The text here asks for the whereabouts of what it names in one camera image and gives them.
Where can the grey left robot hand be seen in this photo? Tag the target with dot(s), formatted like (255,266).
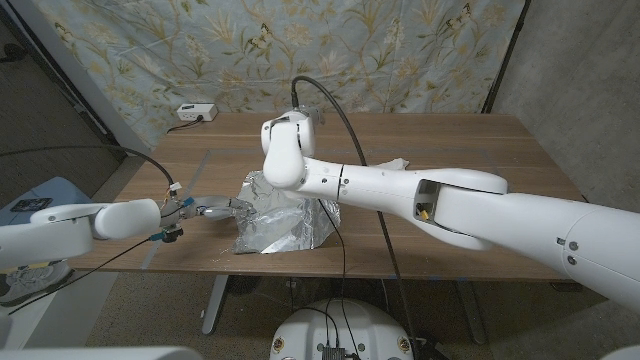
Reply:
(215,205)

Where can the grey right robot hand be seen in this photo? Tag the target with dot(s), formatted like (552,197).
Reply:
(316,114)

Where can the crinkled aluminum foil sheet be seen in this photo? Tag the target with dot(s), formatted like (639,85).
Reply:
(285,225)

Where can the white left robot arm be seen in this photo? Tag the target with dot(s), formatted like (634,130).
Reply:
(60,232)

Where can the white domed robot base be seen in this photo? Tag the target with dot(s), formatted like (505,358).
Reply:
(370,325)

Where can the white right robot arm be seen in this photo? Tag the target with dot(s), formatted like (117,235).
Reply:
(475,210)

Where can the crumpled white tissue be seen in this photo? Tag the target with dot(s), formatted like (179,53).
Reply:
(395,163)

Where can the white power outlet box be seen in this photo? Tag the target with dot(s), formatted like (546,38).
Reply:
(196,112)

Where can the white table leg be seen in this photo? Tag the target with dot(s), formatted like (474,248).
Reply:
(215,305)

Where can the floral print backdrop cloth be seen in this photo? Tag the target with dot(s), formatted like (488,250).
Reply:
(400,40)

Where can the white robot chest panel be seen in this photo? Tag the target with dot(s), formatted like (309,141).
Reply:
(100,354)

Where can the grey electronics module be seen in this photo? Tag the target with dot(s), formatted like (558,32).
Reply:
(332,353)

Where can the black backdrop stand pole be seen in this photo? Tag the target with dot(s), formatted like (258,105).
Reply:
(502,60)

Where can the grey sneaker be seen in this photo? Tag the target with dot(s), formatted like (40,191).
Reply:
(30,285)

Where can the grey table leg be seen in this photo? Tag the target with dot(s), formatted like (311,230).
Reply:
(470,310)

